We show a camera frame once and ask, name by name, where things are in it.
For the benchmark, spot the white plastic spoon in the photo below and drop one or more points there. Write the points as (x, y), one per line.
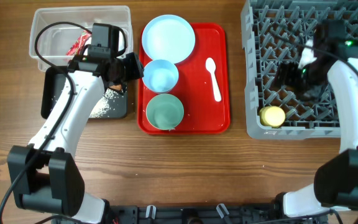
(211, 68)

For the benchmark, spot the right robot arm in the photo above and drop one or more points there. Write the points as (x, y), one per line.
(330, 58)

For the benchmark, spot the orange carrot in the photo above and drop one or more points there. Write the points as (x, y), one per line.
(116, 87)

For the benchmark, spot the clear plastic bin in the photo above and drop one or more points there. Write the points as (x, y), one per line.
(56, 41)

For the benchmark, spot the red snack wrapper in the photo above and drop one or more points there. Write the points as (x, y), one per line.
(79, 44)

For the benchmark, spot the green bowl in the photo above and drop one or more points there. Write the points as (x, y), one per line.
(165, 112)

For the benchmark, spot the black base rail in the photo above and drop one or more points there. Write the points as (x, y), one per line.
(220, 214)

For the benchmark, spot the black rectangular tray bin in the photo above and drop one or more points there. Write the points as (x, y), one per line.
(53, 86)

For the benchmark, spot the white rice pile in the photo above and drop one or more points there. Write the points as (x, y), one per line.
(111, 105)

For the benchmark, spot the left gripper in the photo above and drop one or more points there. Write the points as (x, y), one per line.
(136, 70)

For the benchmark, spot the red serving tray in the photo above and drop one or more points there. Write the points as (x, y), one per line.
(203, 115)

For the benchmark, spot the grey dishwasher rack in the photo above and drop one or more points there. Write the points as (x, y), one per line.
(270, 30)

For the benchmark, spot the yellow plastic cup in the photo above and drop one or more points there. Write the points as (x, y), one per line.
(272, 116)

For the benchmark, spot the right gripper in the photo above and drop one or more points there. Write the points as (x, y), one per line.
(284, 76)

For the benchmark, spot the light blue bowl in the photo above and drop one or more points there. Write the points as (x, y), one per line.
(160, 76)

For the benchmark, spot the large light blue plate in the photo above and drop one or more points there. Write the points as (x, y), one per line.
(168, 37)

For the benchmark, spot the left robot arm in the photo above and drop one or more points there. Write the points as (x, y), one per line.
(44, 176)

